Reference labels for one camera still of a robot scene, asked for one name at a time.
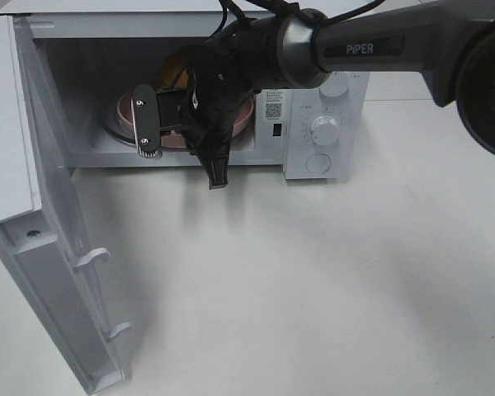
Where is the glass microwave turntable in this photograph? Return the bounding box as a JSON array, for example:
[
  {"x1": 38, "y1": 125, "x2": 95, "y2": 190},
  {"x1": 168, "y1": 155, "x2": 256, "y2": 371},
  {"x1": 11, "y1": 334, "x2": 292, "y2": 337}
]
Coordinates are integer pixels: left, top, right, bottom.
[{"x1": 99, "y1": 111, "x2": 136, "y2": 147}]

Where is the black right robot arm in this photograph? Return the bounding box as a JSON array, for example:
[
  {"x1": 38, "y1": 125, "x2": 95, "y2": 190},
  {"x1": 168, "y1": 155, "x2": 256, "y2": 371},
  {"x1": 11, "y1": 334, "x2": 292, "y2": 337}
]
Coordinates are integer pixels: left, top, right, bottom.
[{"x1": 183, "y1": 1, "x2": 495, "y2": 188}]

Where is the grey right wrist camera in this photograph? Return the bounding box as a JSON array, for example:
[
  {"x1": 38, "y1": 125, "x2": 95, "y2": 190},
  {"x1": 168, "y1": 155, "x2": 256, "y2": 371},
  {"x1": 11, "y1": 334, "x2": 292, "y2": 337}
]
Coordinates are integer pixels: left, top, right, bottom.
[{"x1": 131, "y1": 84, "x2": 183, "y2": 158}]

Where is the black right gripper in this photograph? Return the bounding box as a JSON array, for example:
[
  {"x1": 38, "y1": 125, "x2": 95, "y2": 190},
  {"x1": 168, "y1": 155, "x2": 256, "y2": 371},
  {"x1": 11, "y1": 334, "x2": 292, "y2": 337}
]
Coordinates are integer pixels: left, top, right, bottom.
[{"x1": 182, "y1": 45, "x2": 252, "y2": 189}]

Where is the toy burger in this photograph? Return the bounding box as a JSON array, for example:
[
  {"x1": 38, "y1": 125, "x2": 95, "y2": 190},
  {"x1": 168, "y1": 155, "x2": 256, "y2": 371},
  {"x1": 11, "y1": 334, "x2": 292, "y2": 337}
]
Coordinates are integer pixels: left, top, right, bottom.
[{"x1": 158, "y1": 45, "x2": 196, "y2": 90}]

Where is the white microwave door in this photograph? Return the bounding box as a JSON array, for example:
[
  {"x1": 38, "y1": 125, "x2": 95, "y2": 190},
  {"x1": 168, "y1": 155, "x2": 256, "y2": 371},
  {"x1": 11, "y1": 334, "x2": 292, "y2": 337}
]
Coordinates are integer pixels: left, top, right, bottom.
[{"x1": 0, "y1": 15, "x2": 130, "y2": 395}]

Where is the white microwave oven body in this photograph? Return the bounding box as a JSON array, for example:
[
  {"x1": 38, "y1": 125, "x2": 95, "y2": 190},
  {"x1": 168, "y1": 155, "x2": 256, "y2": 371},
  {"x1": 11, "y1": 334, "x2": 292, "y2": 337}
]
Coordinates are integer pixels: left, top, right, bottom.
[{"x1": 0, "y1": 1, "x2": 370, "y2": 179}]

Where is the white microwave knob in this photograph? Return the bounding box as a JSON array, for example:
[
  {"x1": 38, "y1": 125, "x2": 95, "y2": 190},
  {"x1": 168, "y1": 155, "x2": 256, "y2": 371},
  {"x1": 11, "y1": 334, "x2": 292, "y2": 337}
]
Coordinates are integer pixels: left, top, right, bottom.
[
  {"x1": 318, "y1": 72, "x2": 350, "y2": 99},
  {"x1": 309, "y1": 115, "x2": 341, "y2": 146}
]

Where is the pink round plate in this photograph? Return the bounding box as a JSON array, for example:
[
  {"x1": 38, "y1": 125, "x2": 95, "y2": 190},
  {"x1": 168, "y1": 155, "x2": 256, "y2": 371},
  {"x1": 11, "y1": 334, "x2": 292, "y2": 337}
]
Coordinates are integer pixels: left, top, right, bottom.
[{"x1": 115, "y1": 92, "x2": 255, "y2": 151}]

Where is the round door release button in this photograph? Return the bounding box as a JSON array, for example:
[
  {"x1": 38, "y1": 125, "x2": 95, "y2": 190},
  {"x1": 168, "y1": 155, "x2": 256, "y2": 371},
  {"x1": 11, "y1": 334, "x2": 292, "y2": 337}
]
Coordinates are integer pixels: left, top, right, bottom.
[{"x1": 305, "y1": 153, "x2": 331, "y2": 174}]

